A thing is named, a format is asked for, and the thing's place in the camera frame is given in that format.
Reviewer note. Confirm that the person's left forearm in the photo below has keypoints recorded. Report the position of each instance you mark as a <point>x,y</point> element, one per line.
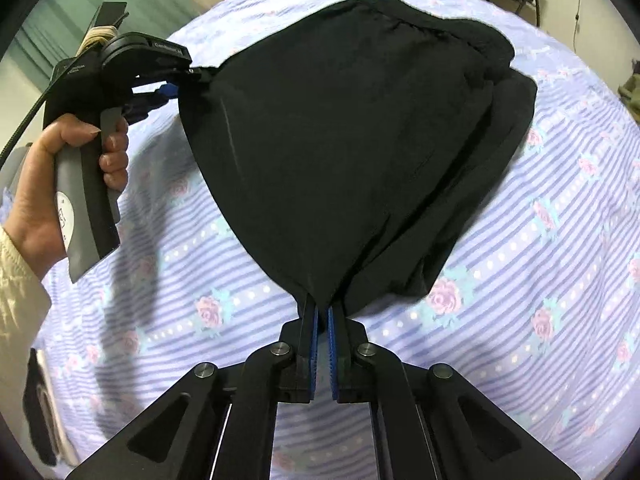
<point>17,305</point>

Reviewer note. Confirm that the person's left hand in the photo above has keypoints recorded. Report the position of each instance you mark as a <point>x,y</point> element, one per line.
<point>40,190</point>

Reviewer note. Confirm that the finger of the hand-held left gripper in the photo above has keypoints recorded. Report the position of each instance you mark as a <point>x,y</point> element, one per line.
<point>145,107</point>
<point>167,91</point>

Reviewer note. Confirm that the grey padded headboard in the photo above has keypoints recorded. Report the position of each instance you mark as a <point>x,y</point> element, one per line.
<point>12,170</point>

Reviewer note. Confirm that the stack of folded dark clothes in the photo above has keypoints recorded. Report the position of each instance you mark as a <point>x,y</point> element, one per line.
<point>40,400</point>

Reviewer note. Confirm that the bed with purple floral sheet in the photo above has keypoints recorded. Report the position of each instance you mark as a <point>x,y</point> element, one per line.
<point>525,285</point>

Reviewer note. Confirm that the green curtain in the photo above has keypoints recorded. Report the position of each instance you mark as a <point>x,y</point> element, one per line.
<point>75,5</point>

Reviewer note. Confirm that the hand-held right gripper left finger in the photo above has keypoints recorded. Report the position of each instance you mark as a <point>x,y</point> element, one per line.
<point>314,345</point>

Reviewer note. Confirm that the green cloth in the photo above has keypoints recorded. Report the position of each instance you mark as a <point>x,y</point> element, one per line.
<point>632,87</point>

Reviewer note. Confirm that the black pants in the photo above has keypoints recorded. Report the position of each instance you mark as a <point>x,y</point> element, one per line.
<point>350,135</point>

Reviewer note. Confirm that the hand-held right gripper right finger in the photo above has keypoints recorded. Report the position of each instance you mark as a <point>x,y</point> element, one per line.
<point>332,350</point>

